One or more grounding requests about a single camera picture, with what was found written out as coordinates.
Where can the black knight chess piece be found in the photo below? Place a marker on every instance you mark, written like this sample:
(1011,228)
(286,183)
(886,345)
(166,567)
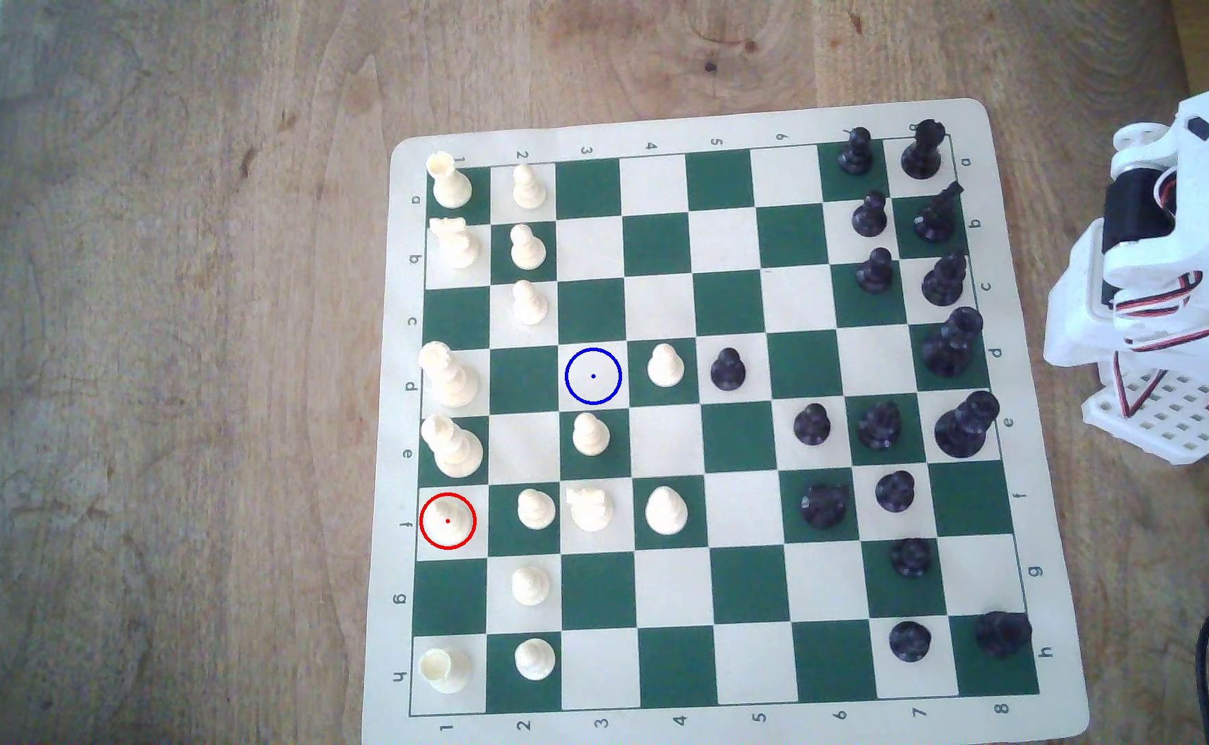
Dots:
(825,507)
(935,219)

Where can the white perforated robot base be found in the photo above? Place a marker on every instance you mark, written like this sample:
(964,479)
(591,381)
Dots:
(1173,419)

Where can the white knight chess piece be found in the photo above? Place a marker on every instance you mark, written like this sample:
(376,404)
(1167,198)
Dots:
(456,246)
(591,509)

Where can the black pawn chess piece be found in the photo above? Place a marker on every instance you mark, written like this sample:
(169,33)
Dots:
(911,558)
(728,370)
(909,642)
(895,493)
(854,155)
(812,425)
(875,272)
(870,215)

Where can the white queen chess piece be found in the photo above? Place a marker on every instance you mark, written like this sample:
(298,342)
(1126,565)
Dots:
(451,381)

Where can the white pawn chess piece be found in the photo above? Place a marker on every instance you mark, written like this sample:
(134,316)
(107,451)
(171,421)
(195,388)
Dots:
(536,510)
(666,367)
(591,437)
(530,305)
(530,587)
(535,660)
(528,250)
(529,189)

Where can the white rook chess piece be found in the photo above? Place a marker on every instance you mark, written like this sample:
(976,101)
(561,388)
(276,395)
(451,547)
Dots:
(451,186)
(446,670)

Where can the black king chess piece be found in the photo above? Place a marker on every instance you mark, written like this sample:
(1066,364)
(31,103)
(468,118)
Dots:
(962,429)

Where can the green white chessboard mat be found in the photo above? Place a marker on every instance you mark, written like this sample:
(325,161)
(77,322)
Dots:
(666,590)

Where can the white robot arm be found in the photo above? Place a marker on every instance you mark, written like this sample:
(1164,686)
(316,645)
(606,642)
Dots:
(1080,310)

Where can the white king chess piece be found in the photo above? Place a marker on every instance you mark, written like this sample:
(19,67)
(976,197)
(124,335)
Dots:
(455,447)

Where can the black queen chess piece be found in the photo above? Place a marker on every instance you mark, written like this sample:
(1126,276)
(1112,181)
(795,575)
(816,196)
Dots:
(949,350)

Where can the black bishop chess piece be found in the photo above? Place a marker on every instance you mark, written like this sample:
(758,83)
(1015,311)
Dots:
(943,283)
(879,427)

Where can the black rook chess piece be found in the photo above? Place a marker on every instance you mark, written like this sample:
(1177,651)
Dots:
(1002,634)
(923,153)

